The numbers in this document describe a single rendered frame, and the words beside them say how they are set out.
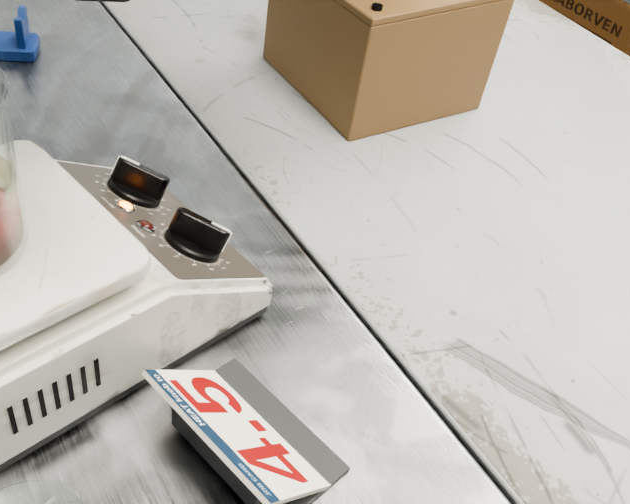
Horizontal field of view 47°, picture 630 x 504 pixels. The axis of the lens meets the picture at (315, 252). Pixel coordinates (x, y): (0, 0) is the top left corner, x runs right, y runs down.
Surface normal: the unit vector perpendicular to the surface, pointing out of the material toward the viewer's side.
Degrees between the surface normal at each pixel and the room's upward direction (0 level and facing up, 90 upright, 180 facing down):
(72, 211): 0
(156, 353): 90
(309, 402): 0
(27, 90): 0
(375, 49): 90
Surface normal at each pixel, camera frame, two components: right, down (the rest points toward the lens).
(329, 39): -0.84, 0.28
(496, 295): 0.14, -0.72
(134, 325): 0.69, 0.56
